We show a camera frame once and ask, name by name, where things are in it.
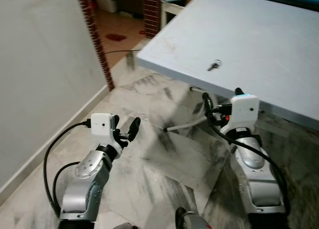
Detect small key with ring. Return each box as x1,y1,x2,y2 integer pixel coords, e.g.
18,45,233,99
207,60,223,72

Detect white table leg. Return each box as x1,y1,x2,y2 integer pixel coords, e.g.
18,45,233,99
166,116,210,133

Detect grey table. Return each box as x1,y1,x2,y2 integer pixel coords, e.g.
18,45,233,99
137,0,319,131

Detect tall red brick pillar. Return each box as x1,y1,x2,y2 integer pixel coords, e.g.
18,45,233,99
76,0,116,91

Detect dark robot left leg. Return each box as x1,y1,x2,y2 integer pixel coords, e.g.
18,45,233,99
112,223,138,229

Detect dark robot leg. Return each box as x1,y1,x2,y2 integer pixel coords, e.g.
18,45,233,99
112,223,138,229
175,208,206,229

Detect short red brick pillar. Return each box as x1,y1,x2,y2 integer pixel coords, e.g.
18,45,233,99
143,0,161,39

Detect dark robot right leg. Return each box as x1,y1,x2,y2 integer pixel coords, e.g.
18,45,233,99
175,208,206,229

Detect white bucket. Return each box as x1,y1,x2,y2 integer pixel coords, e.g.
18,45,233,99
95,0,118,13

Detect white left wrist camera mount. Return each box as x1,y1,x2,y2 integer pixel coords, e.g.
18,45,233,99
91,113,120,149

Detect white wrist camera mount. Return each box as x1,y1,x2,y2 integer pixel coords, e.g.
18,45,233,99
91,113,120,149
229,94,261,131

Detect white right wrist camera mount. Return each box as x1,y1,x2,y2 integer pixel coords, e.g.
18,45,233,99
229,94,261,131

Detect thin black floor cable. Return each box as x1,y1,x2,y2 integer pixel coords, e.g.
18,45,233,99
102,49,143,55

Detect long black left arm cable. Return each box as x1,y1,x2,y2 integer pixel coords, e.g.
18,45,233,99
43,120,92,216

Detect short black left arm cable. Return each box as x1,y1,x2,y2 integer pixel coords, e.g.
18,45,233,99
53,161,81,211

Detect white furniture frame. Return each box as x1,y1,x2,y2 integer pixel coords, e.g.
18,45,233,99
160,1,184,29

